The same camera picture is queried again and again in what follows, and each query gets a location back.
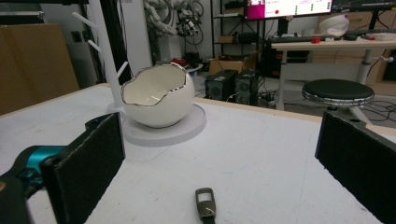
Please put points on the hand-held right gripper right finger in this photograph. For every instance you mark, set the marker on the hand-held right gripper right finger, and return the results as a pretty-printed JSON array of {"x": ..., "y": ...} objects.
[{"x": 358, "y": 161}]

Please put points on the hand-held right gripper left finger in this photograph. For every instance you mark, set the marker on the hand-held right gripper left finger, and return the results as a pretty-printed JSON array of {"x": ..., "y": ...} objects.
[{"x": 87, "y": 168}]

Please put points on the black round stool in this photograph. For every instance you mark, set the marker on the black round stool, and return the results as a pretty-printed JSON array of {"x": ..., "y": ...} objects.
[{"x": 337, "y": 88}]

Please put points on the white egg-shaped bowl silver rim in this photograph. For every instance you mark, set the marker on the white egg-shaped bowl silver rim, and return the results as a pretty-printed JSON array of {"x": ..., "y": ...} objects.
[{"x": 162, "y": 110}]

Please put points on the white peg stand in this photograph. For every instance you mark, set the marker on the white peg stand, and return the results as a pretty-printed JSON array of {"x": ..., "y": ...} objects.
[{"x": 107, "y": 62}]

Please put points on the brown cardboard panel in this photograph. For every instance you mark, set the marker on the brown cardboard panel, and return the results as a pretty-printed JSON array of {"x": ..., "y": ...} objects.
[{"x": 34, "y": 68}]

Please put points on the white desk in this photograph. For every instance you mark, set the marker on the white desk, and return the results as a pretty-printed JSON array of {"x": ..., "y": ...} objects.
[{"x": 327, "y": 45}]

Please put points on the small dark grey clasp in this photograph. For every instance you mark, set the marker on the small dark grey clasp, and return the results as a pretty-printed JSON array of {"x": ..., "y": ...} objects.
[{"x": 207, "y": 207}]

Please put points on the small red object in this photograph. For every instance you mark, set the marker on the small red object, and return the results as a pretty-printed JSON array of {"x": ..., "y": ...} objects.
[{"x": 315, "y": 39}]

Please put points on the black computer tower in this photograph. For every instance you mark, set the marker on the black computer tower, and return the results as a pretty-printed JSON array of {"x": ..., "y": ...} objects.
[
  {"x": 247, "y": 88},
  {"x": 219, "y": 85}
]

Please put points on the white cap-shaped object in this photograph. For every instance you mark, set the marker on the white cap-shaped object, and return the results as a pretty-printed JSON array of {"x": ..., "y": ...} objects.
[{"x": 334, "y": 26}]

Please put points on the black keyboard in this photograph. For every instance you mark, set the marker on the black keyboard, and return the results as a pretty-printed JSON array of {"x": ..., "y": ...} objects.
[{"x": 295, "y": 39}]

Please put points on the open cardboard box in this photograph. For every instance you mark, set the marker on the open cardboard box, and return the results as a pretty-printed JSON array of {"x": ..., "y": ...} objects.
[{"x": 225, "y": 65}]

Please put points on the lit computer monitor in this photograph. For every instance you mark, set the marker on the lit computer monitor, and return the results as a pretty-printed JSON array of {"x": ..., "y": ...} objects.
[{"x": 286, "y": 9}]

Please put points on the black metal shelf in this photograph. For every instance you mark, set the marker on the black metal shelf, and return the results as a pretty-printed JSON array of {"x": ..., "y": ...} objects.
[{"x": 222, "y": 31}]

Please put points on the white round base plate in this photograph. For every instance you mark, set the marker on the white round base plate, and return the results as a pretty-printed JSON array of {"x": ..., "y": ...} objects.
[{"x": 188, "y": 130}]

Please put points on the black upright post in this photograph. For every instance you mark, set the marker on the black upright post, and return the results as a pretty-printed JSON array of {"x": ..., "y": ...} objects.
[{"x": 116, "y": 37}]

